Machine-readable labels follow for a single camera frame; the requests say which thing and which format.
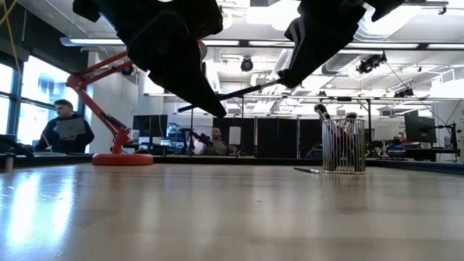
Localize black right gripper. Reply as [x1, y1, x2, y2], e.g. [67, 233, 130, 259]
[278, 0, 405, 89]

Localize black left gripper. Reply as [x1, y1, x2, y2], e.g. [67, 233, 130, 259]
[72, 0, 228, 119]

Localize black fan makeup brush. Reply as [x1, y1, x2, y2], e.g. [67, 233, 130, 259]
[177, 80, 282, 113]

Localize thick black handle powder brush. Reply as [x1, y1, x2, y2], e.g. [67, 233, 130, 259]
[314, 102, 332, 123]

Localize gold wire brush holder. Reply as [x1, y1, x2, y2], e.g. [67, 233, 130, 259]
[321, 117, 367, 174]

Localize black ceiling spotlight cluster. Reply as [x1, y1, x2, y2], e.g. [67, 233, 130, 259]
[356, 53, 388, 75]

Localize small black computer monitor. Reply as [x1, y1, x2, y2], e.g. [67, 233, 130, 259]
[132, 115, 168, 138]

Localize long ceiling light strip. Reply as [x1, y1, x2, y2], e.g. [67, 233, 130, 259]
[59, 36, 128, 47]

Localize seated person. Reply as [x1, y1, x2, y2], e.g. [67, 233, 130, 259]
[201, 126, 236, 156]

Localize black partition panels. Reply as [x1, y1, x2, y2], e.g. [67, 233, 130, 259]
[212, 116, 323, 160]

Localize red desk lamp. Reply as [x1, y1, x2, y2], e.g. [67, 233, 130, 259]
[65, 39, 208, 167]

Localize grey laptop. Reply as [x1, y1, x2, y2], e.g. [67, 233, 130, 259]
[53, 117, 86, 139]

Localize large black computer monitor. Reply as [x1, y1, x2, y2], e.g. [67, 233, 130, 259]
[405, 109, 437, 144]

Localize standing person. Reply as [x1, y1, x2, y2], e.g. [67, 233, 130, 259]
[35, 99, 95, 154]

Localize black bulky object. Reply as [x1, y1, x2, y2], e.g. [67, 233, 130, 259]
[0, 133, 36, 157]

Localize silver ceiling air duct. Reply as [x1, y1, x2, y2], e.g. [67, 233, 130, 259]
[320, 21, 399, 75]

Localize black aluminium table frame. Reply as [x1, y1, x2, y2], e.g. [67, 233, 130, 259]
[0, 154, 464, 175]

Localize window with dark frame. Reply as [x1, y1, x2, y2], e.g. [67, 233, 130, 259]
[0, 54, 86, 153]

